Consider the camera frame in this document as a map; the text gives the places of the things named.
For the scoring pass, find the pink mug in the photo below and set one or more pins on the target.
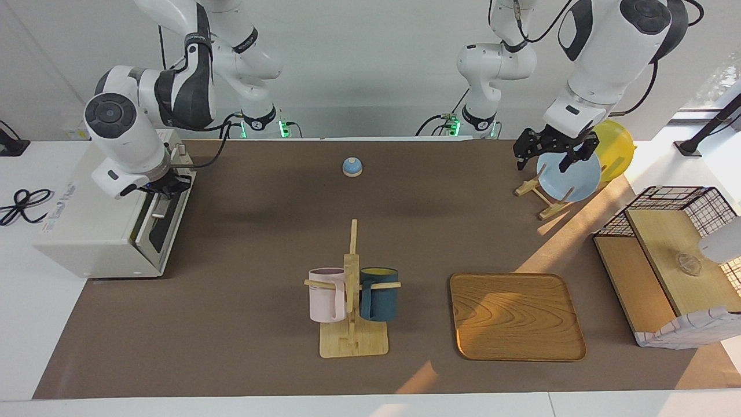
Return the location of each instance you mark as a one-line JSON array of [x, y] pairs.
[[324, 301]]

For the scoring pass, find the wooden plate rack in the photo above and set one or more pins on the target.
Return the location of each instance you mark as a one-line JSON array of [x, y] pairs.
[[550, 211]]

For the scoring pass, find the beige toaster oven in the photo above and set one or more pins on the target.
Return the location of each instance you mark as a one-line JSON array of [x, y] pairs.
[[87, 231]]

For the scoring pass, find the dark blue mug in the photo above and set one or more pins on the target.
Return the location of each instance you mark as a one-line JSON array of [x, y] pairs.
[[379, 301]]

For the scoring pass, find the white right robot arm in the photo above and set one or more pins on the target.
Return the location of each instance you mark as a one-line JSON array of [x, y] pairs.
[[127, 139]]

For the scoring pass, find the rectangular wooden tray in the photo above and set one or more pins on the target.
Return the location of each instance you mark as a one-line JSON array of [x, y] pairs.
[[521, 318]]

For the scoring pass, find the glass oven door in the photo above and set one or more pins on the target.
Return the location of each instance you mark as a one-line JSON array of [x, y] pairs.
[[151, 243]]

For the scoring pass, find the small blue call bell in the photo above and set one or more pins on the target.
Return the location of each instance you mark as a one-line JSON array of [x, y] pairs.
[[352, 168]]

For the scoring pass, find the brown table mat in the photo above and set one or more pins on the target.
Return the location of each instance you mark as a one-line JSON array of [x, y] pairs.
[[260, 324]]

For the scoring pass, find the white socket box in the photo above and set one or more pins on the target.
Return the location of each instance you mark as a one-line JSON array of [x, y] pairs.
[[75, 134]]

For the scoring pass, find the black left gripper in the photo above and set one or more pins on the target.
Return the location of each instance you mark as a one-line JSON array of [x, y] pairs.
[[561, 145]]

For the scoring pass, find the white checked fabric liner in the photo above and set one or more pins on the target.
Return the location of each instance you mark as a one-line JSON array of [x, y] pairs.
[[683, 333]]

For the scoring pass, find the window with grey sill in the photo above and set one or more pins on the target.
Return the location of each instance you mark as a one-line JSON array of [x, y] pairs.
[[723, 81]]

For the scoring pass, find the light blue plate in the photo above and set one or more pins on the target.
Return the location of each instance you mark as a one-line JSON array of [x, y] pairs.
[[579, 179]]

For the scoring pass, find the black table clamp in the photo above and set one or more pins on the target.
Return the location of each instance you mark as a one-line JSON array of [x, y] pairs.
[[11, 147]]

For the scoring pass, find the clear glass piece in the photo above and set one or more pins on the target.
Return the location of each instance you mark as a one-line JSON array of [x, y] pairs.
[[690, 264]]

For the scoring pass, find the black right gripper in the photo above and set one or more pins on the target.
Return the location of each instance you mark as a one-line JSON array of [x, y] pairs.
[[168, 185]]

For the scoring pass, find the white cylindrical object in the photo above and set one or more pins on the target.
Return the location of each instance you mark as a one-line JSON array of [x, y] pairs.
[[723, 243]]

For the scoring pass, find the yellow plate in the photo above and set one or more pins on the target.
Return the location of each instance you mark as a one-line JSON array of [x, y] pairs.
[[616, 150]]

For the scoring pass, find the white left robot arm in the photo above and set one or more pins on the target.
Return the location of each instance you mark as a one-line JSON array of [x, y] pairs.
[[602, 58]]

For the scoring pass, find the wooden mug rack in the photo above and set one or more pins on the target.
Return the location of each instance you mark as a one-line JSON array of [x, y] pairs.
[[353, 344]]

